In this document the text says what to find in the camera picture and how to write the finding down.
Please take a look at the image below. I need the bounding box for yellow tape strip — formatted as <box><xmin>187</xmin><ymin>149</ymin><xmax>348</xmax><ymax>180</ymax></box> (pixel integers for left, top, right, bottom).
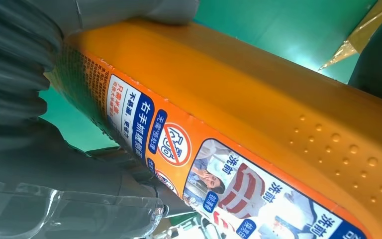
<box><xmin>317</xmin><ymin>0</ymin><xmax>382</xmax><ymax>72</ymax></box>

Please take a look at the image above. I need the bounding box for ribbed grey right arm sleeve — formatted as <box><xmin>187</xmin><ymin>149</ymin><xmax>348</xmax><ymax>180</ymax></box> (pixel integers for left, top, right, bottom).
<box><xmin>0</xmin><ymin>0</ymin><xmax>65</xmax><ymax>132</ymax></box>

